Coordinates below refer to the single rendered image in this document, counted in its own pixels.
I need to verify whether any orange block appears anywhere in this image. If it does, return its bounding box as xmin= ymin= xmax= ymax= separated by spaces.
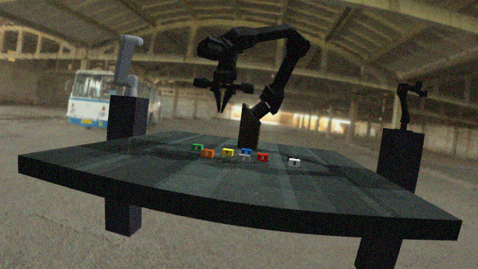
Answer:
xmin=201 ymin=149 xmax=214 ymax=158

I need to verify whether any red block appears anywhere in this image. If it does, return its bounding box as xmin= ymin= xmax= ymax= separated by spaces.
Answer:
xmin=257 ymin=153 xmax=268 ymax=162

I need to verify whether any green block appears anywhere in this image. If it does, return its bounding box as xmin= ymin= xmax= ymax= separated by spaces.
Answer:
xmin=192 ymin=144 xmax=203 ymax=152

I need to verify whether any blue block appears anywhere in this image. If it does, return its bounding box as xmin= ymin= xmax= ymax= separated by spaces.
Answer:
xmin=241 ymin=148 xmax=252 ymax=156

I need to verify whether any yellow block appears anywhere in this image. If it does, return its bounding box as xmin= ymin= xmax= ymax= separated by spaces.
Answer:
xmin=222 ymin=148 xmax=234 ymax=157

